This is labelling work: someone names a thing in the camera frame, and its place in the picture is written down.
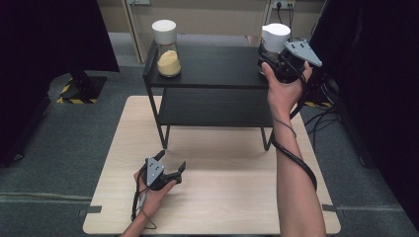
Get hand-held gripper black cable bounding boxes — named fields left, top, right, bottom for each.
left=269, top=63, right=319, bottom=193
left=130, top=169, right=158, bottom=230

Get white frame post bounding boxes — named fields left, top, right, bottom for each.
left=120, top=0, right=146, bottom=64

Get yellow powder jar white lid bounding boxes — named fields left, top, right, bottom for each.
left=151, top=19, right=183, bottom=79

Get dark curtain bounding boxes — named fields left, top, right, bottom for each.
left=297, top=0, right=419, bottom=230
left=0, top=0, right=121, bottom=168

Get right hand-held gripper black cable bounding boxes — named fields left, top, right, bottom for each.
left=269, top=63, right=319, bottom=193

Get grey tape piece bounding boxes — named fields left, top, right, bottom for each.
left=77, top=204, right=104, bottom=217
left=321, top=203, right=346, bottom=217

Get black two-tier shelf rack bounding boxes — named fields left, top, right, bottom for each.
left=141, top=35, right=297, bottom=152

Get clear jar white pouring lid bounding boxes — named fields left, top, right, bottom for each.
left=261, top=22, right=293, bottom=54

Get white wall socket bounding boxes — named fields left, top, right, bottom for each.
left=271, top=0, right=296, bottom=10

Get left hand-held gripper black cable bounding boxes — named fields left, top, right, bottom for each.
left=130, top=169, right=158, bottom=230

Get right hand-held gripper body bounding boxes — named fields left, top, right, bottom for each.
left=263, top=39, right=323, bottom=84

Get black stand base striped tape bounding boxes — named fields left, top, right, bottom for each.
left=300, top=70, right=334, bottom=109
left=55, top=69, right=109, bottom=106

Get person's right hand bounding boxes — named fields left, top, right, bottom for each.
left=261, top=60, right=313, bottom=117

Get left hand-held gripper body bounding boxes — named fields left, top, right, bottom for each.
left=141, top=156, right=183, bottom=192

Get black floor cables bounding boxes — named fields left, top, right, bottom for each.
left=303, top=104, right=342, bottom=153

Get person's left hand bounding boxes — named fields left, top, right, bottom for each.
left=132, top=169, right=178, bottom=220

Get black cables from wall socket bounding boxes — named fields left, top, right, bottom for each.
left=276, top=2, right=297, bottom=42

